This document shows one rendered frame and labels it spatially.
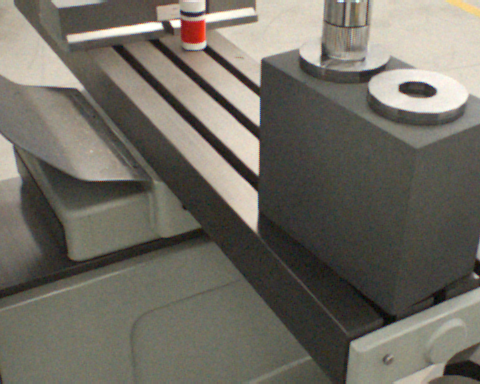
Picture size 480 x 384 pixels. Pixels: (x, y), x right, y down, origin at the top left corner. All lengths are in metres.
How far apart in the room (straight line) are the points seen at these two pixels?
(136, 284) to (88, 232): 0.12
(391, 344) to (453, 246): 0.11
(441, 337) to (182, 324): 0.60
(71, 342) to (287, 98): 0.59
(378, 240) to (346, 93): 0.14
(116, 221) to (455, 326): 0.53
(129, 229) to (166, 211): 0.06
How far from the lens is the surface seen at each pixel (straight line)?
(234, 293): 1.28
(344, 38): 0.73
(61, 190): 1.12
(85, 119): 1.21
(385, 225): 0.69
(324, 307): 0.74
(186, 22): 1.25
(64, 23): 1.27
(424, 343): 0.77
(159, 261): 1.16
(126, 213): 1.10
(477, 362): 1.19
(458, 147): 0.67
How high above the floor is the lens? 1.43
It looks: 33 degrees down
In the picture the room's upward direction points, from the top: 3 degrees clockwise
